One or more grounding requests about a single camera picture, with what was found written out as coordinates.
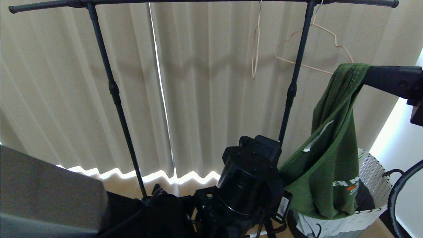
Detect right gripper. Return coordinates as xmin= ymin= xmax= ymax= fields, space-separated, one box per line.
xmin=406 ymin=98 xmax=423 ymax=127

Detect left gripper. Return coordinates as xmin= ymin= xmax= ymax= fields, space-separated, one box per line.
xmin=216 ymin=146 xmax=293 ymax=219

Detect green long-sleeved shirt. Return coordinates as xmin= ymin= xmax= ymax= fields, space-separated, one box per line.
xmin=279 ymin=63 xmax=374 ymax=220

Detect pink clothes hanger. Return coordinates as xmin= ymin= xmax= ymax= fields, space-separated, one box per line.
xmin=274 ymin=0 xmax=354 ymax=75
xmin=251 ymin=0 xmax=264 ymax=80

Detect white laundry basket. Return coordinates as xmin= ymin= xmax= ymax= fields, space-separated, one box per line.
xmin=287 ymin=148 xmax=406 ymax=238

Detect black clothes rack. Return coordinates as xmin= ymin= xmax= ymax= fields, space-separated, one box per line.
xmin=8 ymin=0 xmax=399 ymax=199

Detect pale grey shorts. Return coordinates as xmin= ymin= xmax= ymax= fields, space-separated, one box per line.
xmin=295 ymin=212 xmax=364 ymax=238

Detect beige curtain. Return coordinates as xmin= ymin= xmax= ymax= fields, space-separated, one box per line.
xmin=0 ymin=0 xmax=423 ymax=195

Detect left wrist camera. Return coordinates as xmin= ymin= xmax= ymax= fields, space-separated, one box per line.
xmin=239 ymin=135 xmax=282 ymax=163

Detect black cable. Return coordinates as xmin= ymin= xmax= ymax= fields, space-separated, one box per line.
xmin=388 ymin=159 xmax=423 ymax=238

